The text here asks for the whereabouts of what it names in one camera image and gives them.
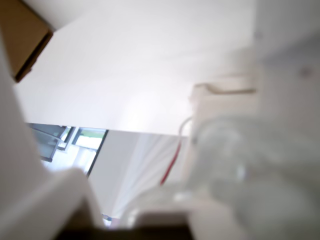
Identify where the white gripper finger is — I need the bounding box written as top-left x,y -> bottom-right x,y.
0,32 -> 106,240
124,0 -> 320,240

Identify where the brown cardboard box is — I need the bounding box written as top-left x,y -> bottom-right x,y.
0,0 -> 55,83

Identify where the dark framed window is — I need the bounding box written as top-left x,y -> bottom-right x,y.
26,122 -> 109,177

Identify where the white cloth backdrop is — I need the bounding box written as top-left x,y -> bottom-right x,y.
87,129 -> 192,226

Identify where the red black white servo wire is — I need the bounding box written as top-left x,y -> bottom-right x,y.
159,117 -> 194,186

